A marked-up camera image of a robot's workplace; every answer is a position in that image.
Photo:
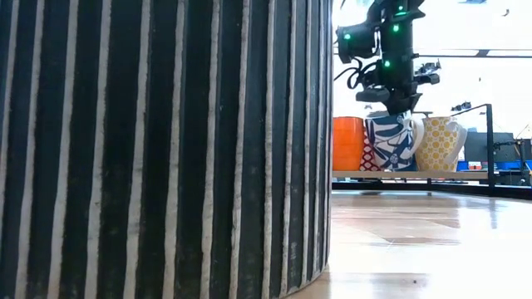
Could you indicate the small black hanging device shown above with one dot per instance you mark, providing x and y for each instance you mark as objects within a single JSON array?
[{"x": 461, "y": 106}]

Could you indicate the red white patterned mug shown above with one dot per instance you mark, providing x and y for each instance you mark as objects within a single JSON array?
[{"x": 367, "y": 158}]

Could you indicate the black box monitor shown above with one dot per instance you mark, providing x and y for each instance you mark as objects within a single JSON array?
[{"x": 476, "y": 145}]

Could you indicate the orange mug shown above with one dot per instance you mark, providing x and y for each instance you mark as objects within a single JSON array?
[{"x": 348, "y": 145}]

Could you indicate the wooden shelf black frame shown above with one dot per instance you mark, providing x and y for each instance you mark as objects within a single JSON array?
[{"x": 457, "y": 175}]

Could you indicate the potted plant black striped pot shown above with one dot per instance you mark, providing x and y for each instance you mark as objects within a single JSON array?
[{"x": 166, "y": 166}]

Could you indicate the black rig frame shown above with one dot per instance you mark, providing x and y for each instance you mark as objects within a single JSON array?
[{"x": 511, "y": 192}]

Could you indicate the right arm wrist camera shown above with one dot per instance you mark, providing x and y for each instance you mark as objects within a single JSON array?
[{"x": 357, "y": 39}]

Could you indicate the blue white floral mug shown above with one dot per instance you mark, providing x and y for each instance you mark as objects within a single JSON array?
[{"x": 390, "y": 141}]

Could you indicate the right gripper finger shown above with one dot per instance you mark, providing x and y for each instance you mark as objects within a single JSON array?
[{"x": 402, "y": 107}]

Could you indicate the yellow dotted mug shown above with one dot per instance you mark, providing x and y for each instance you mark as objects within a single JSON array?
[{"x": 438, "y": 145}]

